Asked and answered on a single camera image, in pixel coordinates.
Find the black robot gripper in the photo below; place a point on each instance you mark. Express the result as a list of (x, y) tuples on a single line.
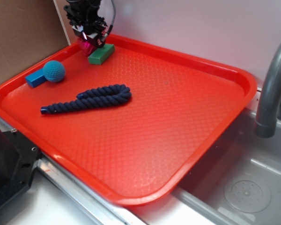
[(83, 15)]

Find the green rectangular block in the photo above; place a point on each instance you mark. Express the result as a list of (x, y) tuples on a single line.
[(100, 55)]

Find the teal crocheted ball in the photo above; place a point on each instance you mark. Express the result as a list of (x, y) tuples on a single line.
[(54, 71)]

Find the brown cardboard panel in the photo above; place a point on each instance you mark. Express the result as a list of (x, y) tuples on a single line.
[(30, 31)]

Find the blue rectangular block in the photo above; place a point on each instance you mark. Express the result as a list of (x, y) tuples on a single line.
[(36, 78)]

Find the red plastic tray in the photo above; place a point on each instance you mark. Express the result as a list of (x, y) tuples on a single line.
[(138, 152)]

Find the grey plastic faucet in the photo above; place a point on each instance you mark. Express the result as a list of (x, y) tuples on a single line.
[(269, 107)]

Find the grey plastic sink basin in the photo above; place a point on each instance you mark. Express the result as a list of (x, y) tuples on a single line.
[(199, 199)]

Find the round sink drain cover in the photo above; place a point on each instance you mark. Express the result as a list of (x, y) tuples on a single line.
[(247, 194)]

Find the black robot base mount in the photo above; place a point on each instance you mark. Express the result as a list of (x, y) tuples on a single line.
[(18, 160)]

